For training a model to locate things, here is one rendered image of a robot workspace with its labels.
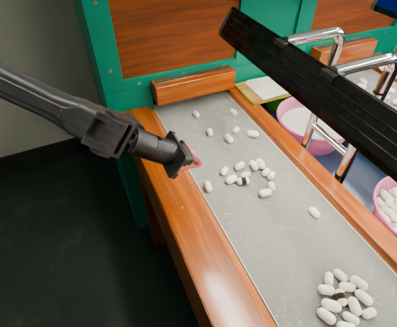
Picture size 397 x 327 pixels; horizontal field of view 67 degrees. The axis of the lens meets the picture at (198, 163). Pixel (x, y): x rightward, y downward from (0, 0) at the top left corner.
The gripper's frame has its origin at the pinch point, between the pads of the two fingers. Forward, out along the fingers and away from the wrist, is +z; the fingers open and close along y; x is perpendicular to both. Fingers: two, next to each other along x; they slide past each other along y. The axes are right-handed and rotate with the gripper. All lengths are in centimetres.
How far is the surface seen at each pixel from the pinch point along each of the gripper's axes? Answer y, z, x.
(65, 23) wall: 124, -12, 18
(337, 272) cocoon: -32.9, 20.6, -4.2
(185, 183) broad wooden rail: 3.0, 4.3, 8.9
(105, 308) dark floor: 12, 26, 91
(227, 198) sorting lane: -4.2, 12.9, 4.9
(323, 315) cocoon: -38.6, 14.0, 1.2
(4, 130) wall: 121, -17, 89
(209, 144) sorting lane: 18.0, 16.7, 2.1
